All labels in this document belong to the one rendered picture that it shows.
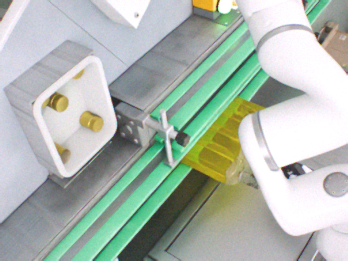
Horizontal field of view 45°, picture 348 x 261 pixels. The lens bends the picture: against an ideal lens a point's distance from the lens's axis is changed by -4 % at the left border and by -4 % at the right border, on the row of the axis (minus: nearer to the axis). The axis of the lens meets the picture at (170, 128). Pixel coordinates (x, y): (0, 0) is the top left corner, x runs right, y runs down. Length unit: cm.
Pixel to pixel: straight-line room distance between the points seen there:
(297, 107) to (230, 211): 58
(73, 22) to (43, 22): 8
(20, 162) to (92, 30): 32
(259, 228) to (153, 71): 46
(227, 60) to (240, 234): 43
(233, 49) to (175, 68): 18
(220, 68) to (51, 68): 43
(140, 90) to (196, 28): 28
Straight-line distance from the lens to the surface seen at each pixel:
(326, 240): 80
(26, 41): 85
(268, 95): 146
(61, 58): 87
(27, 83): 83
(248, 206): 114
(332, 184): 63
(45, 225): 96
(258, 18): 62
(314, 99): 58
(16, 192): 99
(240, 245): 108
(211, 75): 107
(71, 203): 97
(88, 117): 98
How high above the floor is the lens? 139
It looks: 28 degrees down
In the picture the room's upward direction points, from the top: 115 degrees clockwise
